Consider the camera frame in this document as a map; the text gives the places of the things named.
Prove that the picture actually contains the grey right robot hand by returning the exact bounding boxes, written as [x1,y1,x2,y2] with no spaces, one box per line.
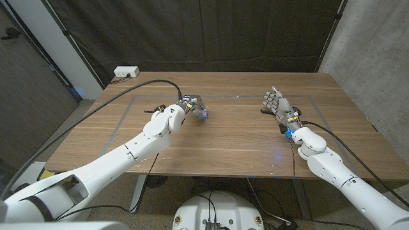
[263,85,301,132]

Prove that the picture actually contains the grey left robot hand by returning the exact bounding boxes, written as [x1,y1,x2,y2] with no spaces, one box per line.
[180,94,208,121]

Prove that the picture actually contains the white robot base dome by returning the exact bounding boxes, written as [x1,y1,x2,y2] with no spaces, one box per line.
[172,190,265,230]

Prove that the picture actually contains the black fabric backdrop curtain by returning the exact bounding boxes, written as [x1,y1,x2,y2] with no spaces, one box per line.
[41,0,348,88]

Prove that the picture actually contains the white power strip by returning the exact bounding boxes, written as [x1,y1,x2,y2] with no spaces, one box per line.
[113,66,141,78]

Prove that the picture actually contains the black round ribbed disc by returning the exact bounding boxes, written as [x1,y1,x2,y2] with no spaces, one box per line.
[145,174,169,190]

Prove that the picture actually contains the black backdrop stand pole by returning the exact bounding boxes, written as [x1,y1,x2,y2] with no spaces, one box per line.
[42,0,105,89]
[315,0,348,73]

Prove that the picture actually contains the grey table leg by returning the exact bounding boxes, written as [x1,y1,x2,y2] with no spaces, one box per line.
[290,178,313,220]

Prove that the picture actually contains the white table leg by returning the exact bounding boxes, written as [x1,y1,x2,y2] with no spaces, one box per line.
[129,174,148,214]

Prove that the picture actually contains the black floor power adapter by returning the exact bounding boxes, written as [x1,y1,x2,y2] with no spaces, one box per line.
[276,218,300,230]

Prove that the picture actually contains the yellow and black floor pad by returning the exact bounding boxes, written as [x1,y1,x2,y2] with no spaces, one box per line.
[37,168,57,181]

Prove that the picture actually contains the white robot torso shell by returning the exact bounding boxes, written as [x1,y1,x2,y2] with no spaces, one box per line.
[0,221,130,230]

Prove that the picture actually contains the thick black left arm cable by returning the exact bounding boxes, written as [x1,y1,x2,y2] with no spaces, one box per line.
[0,79,183,201]

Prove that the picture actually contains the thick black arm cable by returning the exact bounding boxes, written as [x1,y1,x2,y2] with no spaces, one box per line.
[302,120,409,208]
[0,79,183,201]

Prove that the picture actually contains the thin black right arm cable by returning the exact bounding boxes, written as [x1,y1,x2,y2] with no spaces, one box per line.
[288,137,297,179]

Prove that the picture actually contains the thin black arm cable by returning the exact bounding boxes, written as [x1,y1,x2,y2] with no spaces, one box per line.
[288,137,297,179]
[53,152,160,223]

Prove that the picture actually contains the black power strip cable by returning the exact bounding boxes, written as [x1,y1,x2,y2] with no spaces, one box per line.
[110,73,132,84]

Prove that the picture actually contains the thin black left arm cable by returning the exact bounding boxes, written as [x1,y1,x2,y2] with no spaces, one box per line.
[53,152,160,223]

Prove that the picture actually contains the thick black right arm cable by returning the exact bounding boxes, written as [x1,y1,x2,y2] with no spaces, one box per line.
[302,120,409,208]

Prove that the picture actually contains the black door handle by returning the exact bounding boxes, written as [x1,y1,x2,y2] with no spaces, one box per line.
[0,27,22,41]

